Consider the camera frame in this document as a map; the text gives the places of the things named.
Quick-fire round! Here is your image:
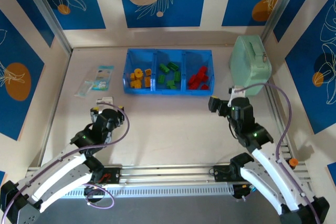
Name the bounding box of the clear plastic packet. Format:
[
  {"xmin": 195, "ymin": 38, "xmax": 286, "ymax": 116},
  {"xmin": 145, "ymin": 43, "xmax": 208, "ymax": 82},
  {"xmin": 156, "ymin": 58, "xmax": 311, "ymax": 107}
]
[{"xmin": 74, "ymin": 80, "xmax": 95, "ymax": 98}]

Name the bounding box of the light blue snack packet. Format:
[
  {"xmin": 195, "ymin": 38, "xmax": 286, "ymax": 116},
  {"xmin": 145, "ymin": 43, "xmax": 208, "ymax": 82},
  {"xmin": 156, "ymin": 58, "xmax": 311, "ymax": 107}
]
[{"xmin": 92, "ymin": 64, "xmax": 116, "ymax": 91}]

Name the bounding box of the mint green zip case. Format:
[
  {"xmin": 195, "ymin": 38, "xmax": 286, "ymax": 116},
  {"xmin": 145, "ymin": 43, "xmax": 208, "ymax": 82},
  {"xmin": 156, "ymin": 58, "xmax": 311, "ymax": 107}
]
[{"xmin": 228, "ymin": 35, "xmax": 272, "ymax": 97}]

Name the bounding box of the blue three-compartment bin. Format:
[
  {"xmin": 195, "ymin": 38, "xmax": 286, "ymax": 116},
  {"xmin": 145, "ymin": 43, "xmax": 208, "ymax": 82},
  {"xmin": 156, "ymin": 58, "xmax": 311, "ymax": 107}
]
[{"xmin": 122, "ymin": 48, "xmax": 216, "ymax": 95}]

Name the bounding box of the aluminium side rail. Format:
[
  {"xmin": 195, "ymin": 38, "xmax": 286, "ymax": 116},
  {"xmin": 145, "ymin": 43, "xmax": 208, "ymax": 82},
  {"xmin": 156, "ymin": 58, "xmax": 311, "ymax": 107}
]
[
  {"xmin": 264, "ymin": 81, "xmax": 299, "ymax": 162},
  {"xmin": 39, "ymin": 50, "xmax": 73, "ymax": 167}
]

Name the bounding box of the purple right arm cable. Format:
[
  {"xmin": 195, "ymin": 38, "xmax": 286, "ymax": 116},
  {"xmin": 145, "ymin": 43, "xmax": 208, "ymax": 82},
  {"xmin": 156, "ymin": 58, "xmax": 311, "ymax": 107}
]
[{"xmin": 235, "ymin": 82, "xmax": 322, "ymax": 224}]

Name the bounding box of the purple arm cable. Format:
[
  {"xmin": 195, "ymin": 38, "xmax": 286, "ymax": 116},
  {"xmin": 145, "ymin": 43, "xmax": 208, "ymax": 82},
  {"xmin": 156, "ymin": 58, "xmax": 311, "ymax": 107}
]
[
  {"xmin": 235, "ymin": 82, "xmax": 322, "ymax": 224},
  {"xmin": 1, "ymin": 103, "xmax": 130, "ymax": 216}
]

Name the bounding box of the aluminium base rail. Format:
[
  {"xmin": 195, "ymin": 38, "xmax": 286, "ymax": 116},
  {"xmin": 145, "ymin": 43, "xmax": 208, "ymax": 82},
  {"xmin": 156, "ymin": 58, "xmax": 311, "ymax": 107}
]
[{"xmin": 27, "ymin": 165, "xmax": 309, "ymax": 184}]

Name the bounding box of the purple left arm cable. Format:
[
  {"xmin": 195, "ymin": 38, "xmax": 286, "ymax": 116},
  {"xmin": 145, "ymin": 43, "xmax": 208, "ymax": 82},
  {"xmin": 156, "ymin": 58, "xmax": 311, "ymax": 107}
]
[{"xmin": 1, "ymin": 103, "xmax": 130, "ymax": 216}]

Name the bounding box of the white slotted cable duct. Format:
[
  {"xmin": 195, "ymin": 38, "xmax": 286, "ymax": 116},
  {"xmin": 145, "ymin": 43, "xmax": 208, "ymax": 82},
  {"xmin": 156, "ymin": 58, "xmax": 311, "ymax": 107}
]
[{"xmin": 62, "ymin": 184, "xmax": 235, "ymax": 198}]

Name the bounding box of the aluminium corner post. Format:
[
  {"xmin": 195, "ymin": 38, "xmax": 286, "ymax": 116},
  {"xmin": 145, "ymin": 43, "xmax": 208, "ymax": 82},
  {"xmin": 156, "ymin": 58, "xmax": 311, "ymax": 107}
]
[
  {"xmin": 19, "ymin": 0, "xmax": 72, "ymax": 54},
  {"xmin": 261, "ymin": 0, "xmax": 310, "ymax": 44}
]

